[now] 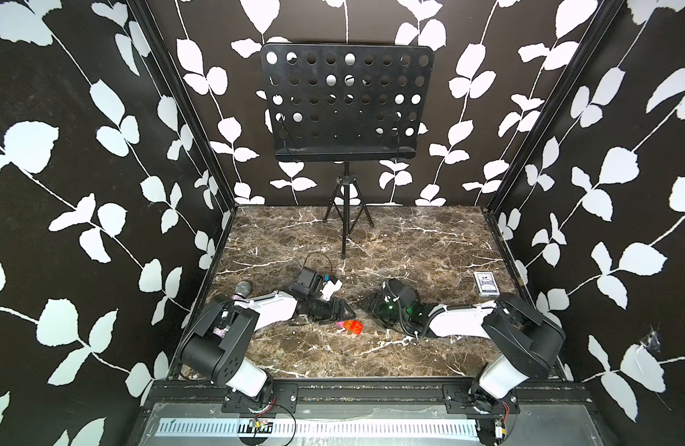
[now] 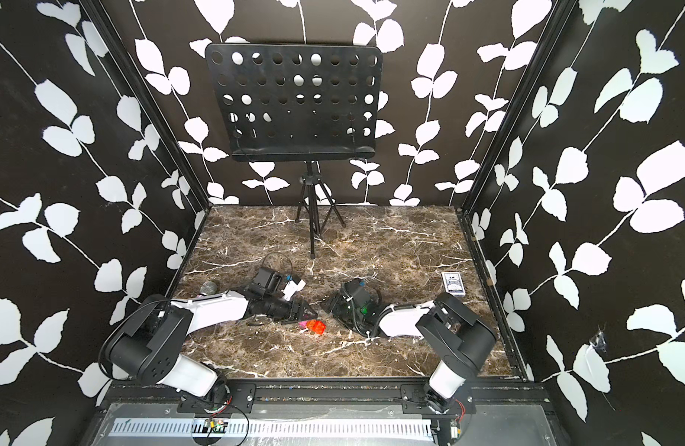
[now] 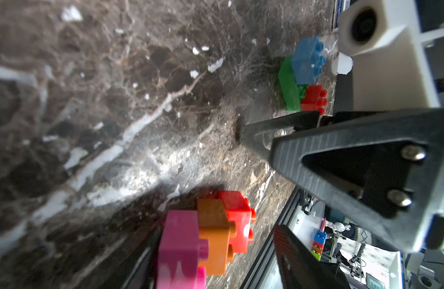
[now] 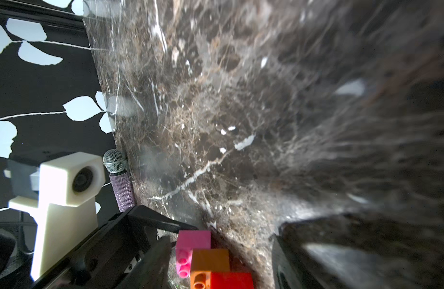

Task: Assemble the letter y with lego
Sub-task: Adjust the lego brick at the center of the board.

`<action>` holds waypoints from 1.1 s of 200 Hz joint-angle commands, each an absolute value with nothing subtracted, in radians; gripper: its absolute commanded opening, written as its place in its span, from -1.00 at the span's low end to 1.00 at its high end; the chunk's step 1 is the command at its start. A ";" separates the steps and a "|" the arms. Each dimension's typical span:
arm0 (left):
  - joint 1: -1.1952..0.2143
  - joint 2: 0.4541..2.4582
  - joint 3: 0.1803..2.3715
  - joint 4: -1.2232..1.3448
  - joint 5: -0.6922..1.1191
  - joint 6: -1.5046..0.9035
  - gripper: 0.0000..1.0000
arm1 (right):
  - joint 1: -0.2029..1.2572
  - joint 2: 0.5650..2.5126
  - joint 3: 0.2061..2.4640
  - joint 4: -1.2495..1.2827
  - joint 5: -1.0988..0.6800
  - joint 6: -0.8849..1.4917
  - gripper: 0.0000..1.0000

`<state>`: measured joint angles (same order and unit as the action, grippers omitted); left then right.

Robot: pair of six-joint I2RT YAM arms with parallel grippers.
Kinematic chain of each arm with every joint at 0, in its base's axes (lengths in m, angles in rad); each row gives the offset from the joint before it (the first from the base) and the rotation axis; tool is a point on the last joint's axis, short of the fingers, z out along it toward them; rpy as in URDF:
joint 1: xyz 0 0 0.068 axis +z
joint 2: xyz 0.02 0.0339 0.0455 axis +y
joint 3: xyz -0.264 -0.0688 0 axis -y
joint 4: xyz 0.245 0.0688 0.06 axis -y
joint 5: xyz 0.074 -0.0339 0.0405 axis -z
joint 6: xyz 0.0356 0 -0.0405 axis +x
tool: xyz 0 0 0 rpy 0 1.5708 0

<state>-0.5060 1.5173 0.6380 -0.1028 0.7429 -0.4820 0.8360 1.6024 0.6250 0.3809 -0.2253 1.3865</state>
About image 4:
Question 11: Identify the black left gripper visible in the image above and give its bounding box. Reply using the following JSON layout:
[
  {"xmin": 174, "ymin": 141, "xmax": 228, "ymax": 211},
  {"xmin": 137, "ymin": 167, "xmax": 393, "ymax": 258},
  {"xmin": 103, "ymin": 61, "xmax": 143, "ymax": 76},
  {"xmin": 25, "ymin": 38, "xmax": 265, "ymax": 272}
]
[{"xmin": 32, "ymin": 205, "xmax": 195, "ymax": 289}]

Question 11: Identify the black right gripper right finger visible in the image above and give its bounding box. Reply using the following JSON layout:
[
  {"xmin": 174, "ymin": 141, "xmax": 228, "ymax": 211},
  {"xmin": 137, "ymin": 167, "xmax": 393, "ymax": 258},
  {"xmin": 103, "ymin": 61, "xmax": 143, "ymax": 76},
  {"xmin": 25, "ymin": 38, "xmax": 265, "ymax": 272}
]
[{"xmin": 272, "ymin": 214, "xmax": 444, "ymax": 289}]

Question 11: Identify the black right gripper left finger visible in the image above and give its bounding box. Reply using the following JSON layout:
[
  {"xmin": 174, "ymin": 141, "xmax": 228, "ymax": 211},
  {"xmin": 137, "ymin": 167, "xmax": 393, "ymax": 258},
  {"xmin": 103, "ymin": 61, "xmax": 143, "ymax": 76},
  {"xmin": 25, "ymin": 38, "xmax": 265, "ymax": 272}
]
[{"xmin": 115, "ymin": 236, "xmax": 171, "ymax": 289}]

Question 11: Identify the pink lego brick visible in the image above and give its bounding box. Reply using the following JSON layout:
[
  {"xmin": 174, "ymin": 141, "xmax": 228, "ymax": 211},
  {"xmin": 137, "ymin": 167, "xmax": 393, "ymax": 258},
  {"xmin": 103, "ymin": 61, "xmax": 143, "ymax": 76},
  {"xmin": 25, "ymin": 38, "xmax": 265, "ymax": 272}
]
[{"xmin": 176, "ymin": 230, "xmax": 211, "ymax": 278}]

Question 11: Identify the orange lego brick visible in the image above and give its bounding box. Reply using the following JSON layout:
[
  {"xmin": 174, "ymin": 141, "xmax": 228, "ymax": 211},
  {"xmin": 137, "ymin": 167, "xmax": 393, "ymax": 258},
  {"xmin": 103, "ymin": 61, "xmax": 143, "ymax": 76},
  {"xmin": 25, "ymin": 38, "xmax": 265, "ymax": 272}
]
[{"xmin": 190, "ymin": 249, "xmax": 230, "ymax": 289}]

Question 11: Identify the red lego brick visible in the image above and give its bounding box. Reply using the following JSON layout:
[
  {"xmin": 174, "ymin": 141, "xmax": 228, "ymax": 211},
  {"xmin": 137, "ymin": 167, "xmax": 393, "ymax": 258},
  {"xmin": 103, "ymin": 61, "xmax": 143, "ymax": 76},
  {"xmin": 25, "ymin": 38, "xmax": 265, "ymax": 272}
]
[{"xmin": 211, "ymin": 272, "xmax": 254, "ymax": 289}]

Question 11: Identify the purple glitter object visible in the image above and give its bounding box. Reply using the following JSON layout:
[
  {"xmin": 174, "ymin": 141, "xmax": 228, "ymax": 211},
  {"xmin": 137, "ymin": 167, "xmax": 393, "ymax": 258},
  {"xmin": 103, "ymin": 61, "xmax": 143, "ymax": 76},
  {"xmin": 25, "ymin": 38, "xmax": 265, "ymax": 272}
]
[{"xmin": 103, "ymin": 149, "xmax": 136, "ymax": 212}]

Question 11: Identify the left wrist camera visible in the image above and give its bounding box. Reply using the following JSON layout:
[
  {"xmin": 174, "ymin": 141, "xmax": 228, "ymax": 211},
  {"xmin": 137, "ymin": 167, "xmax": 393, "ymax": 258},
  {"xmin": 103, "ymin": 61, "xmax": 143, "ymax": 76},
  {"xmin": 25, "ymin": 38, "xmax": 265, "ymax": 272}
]
[{"xmin": 8, "ymin": 152, "xmax": 105, "ymax": 281}]

